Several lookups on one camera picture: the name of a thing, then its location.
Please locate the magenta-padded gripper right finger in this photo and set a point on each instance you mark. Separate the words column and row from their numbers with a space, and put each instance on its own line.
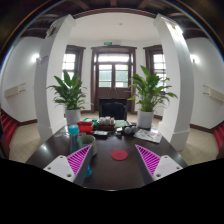
column 166, row 165

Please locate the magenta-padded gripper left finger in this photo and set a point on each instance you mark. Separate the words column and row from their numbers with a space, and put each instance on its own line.
column 58, row 166

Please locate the clear water bottle teal cap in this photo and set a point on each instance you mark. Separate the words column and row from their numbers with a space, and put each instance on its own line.
column 73, row 130

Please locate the printed magazine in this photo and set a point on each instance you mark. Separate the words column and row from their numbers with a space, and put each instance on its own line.
column 148, row 135

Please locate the red plastic box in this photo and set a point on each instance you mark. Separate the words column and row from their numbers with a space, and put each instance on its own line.
column 85, row 126

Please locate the flat round red coaster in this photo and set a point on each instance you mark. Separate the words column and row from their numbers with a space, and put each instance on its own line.
column 119, row 155

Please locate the grey round balls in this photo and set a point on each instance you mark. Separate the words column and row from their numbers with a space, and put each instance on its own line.
column 129, row 130

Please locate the small black flat device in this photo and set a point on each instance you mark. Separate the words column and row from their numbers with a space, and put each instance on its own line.
column 100, row 133

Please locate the red carpeted staircase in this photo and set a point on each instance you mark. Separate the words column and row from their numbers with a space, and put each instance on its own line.
column 220, row 136
column 8, row 128

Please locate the green folded cloth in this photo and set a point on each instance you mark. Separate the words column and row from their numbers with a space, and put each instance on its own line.
column 120, row 123

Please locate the dark tea tray with jars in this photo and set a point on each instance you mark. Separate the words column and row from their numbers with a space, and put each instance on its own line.
column 106, row 124

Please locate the small potted plant white pot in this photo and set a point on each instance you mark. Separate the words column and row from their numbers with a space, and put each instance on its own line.
column 70, row 95

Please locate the large potted plant white pot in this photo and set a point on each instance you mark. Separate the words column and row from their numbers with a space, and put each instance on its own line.
column 148, row 93

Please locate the black chair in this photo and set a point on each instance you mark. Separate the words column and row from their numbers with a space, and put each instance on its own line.
column 113, row 109

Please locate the dark wooden framed window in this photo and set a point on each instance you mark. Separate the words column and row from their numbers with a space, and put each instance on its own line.
column 70, row 63
column 158, row 63

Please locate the dark wooden glazed door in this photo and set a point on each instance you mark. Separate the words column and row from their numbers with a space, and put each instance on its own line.
column 113, row 71

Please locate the green exit sign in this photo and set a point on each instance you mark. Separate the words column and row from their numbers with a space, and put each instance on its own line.
column 108, row 43

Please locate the white wall radiator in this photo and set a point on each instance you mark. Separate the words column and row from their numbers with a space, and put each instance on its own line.
column 14, row 90
column 215, row 94

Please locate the white wall lamp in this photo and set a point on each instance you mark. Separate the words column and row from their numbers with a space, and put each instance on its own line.
column 35, row 58
column 194, row 58

